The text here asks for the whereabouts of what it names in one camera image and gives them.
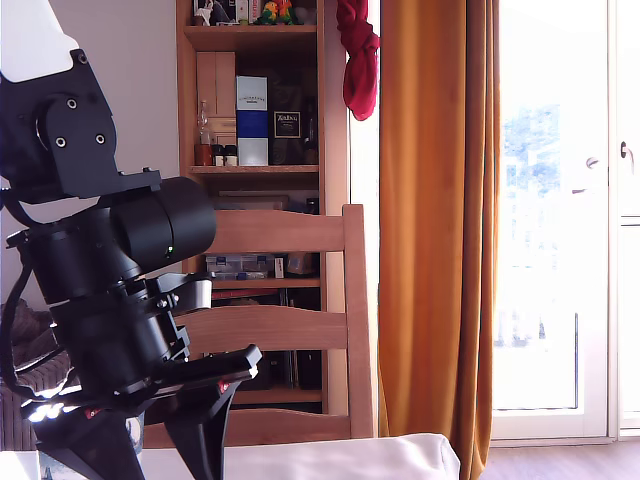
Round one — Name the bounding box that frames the brown blanket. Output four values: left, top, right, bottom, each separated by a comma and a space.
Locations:
0, 297, 71, 381

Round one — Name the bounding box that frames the black storage box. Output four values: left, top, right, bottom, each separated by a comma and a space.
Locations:
252, 358, 274, 392

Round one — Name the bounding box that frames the grey wicker sofa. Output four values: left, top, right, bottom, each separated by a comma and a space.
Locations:
0, 349, 71, 451

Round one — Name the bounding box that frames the white tablecloth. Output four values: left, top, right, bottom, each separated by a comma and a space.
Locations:
0, 432, 461, 480

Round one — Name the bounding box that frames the red book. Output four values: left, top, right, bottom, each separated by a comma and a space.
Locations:
212, 288, 280, 301

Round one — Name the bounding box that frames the clear plastic organiser box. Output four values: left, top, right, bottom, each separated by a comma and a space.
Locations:
204, 253, 275, 280

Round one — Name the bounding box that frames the brown paper bag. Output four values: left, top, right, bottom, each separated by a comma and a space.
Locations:
285, 251, 317, 278

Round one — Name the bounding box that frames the wooden ladder-back chair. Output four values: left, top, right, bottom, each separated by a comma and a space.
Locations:
142, 203, 377, 449

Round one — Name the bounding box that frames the clear glass bottle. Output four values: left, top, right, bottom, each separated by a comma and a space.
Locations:
195, 99, 213, 167

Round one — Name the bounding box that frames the white and blue carton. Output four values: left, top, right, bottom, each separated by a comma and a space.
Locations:
235, 75, 270, 167

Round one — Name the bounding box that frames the plain wooden box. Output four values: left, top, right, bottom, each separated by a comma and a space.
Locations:
195, 51, 237, 146

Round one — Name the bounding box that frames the black bottle carton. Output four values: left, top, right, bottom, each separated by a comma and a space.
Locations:
269, 74, 305, 166

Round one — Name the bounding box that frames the dark glass bottle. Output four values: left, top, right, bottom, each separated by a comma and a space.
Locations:
303, 102, 319, 165

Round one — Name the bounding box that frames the orange curtain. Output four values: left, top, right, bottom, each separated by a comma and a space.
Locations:
378, 0, 501, 480

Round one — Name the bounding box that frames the tall wooden bookshelf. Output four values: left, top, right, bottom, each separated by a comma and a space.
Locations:
175, 0, 350, 415

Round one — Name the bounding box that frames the black and white photo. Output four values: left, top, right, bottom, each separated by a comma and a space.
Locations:
193, 0, 237, 26

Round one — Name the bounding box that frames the knotted red cloth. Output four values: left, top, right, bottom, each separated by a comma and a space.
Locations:
335, 0, 381, 122

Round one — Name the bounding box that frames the white and red carton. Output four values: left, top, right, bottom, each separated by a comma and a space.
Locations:
234, 0, 259, 25

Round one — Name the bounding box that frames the green parrot figurine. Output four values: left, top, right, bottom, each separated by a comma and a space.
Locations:
254, 1, 280, 26

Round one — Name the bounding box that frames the white glazed balcony door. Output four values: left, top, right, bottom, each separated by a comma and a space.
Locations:
490, 0, 617, 441

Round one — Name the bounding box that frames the black cable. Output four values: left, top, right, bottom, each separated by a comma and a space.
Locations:
0, 262, 71, 401
0, 188, 41, 229

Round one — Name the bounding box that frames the grey camera box with bracket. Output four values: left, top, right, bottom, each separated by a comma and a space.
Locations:
144, 272, 215, 364

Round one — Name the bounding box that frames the silver door handle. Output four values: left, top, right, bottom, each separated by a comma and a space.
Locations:
571, 155, 601, 195

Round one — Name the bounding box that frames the dark door handle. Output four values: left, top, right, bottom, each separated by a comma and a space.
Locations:
619, 140, 637, 175

